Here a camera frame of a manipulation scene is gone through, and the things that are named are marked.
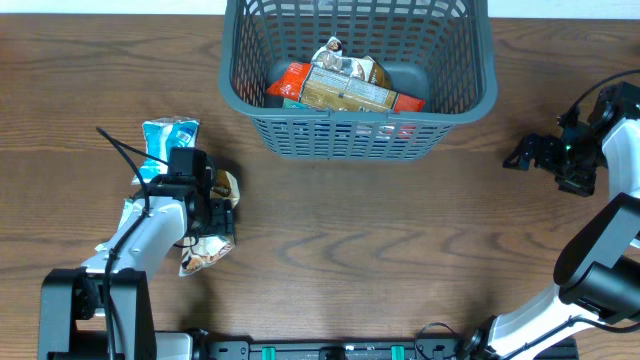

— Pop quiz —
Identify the orange pasta packet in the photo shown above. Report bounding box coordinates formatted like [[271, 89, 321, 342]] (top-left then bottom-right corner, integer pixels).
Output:
[[267, 62, 426, 112]]

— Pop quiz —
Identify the teal white snack packet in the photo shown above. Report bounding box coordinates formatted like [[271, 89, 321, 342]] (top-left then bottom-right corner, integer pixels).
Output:
[[95, 198, 134, 252]]

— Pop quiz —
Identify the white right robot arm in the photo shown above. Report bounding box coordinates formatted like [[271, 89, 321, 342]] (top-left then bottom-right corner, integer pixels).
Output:
[[457, 75, 639, 359]]

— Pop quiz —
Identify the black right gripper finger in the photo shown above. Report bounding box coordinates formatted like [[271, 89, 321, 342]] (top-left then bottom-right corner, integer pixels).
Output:
[[515, 133, 544, 160], [502, 150, 534, 171]]

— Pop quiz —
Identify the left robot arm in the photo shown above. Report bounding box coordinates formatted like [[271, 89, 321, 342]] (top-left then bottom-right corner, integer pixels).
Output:
[[37, 165, 234, 359]]

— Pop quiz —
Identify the blue white snack bag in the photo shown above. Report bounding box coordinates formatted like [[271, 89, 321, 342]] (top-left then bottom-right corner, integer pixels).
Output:
[[139, 117, 200, 183]]

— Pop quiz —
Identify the tan brown snack bag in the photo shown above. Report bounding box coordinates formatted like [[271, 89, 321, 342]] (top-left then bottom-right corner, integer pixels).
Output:
[[179, 170, 240, 277]]

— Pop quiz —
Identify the colourful tissue multipack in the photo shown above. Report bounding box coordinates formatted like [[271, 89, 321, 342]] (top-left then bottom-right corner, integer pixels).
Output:
[[282, 98, 416, 141]]

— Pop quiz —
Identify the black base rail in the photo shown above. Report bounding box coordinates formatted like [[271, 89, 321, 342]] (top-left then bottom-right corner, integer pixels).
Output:
[[193, 338, 459, 360]]

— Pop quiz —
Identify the grey plastic basket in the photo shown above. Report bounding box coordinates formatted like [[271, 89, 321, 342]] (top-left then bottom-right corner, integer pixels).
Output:
[[218, 0, 498, 161]]

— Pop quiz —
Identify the beige brown cookie bag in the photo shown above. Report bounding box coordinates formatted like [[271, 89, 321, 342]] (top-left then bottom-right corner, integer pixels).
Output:
[[311, 37, 392, 89]]

